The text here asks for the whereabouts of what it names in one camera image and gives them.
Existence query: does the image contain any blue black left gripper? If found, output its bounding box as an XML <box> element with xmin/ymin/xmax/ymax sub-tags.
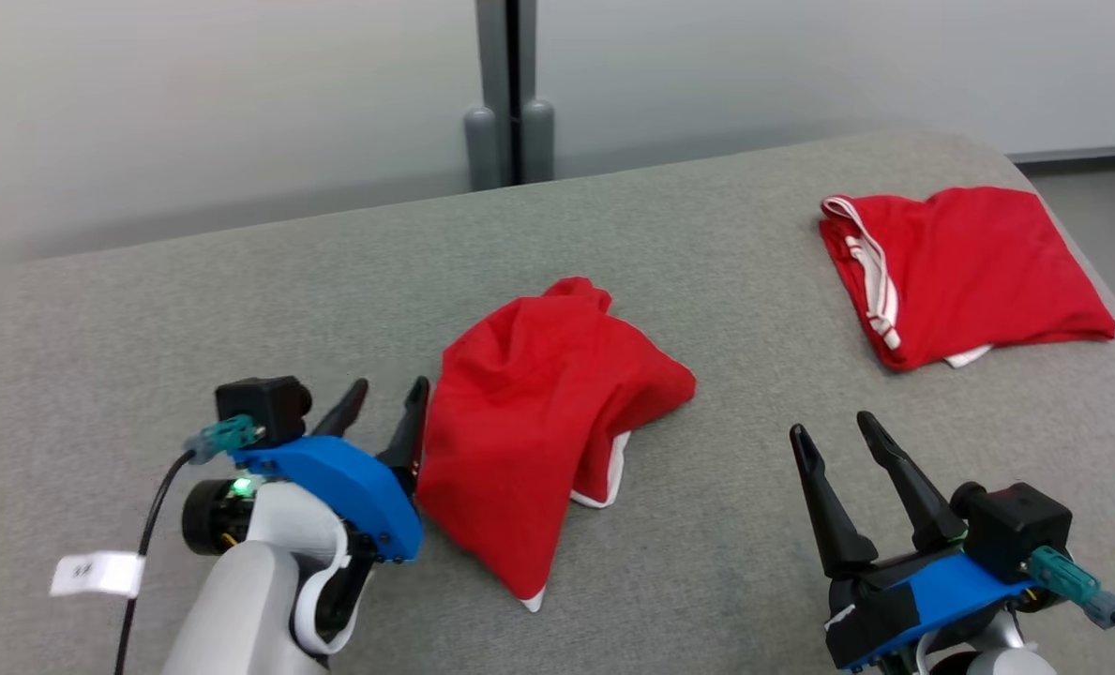
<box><xmin>231</xmin><ymin>376</ymin><xmax>431</xmax><ymax>563</ymax></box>

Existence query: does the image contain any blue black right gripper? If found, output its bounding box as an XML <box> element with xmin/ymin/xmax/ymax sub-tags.
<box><xmin>789</xmin><ymin>411</ymin><xmax>1038</xmax><ymax>675</ymax></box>

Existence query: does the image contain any red shorts white band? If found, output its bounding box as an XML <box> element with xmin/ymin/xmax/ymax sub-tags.
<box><xmin>416</xmin><ymin>277</ymin><xmax>699</xmax><ymax>615</ymax></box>

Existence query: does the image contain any red basketball jersey white trim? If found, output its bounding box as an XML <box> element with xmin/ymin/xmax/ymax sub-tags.
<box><xmin>820</xmin><ymin>186</ymin><xmax>1115</xmax><ymax>373</ymax></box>

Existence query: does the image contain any black right arm cable teal plug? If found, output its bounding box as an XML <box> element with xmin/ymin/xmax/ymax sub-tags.
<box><xmin>1026</xmin><ymin>547</ymin><xmax>1115</xmax><ymax>672</ymax></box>

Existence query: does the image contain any black arm cable teal plug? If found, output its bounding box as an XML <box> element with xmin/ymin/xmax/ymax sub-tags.
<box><xmin>1026</xmin><ymin>547</ymin><xmax>1115</xmax><ymax>672</ymax></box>
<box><xmin>112</xmin><ymin>415</ymin><xmax>260</xmax><ymax>675</ymax></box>

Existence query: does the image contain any black left arm cable teal plug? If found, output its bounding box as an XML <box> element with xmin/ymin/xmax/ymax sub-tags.
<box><xmin>112</xmin><ymin>415</ymin><xmax>260</xmax><ymax>675</ymax></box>

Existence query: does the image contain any white label on left cable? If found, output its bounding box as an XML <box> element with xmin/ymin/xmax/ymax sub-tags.
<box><xmin>49</xmin><ymin>551</ymin><xmax>146</xmax><ymax>599</ymax></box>

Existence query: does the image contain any grey partition post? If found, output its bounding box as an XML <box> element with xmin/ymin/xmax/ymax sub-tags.
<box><xmin>463</xmin><ymin>0</ymin><xmax>558</xmax><ymax>193</ymax></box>

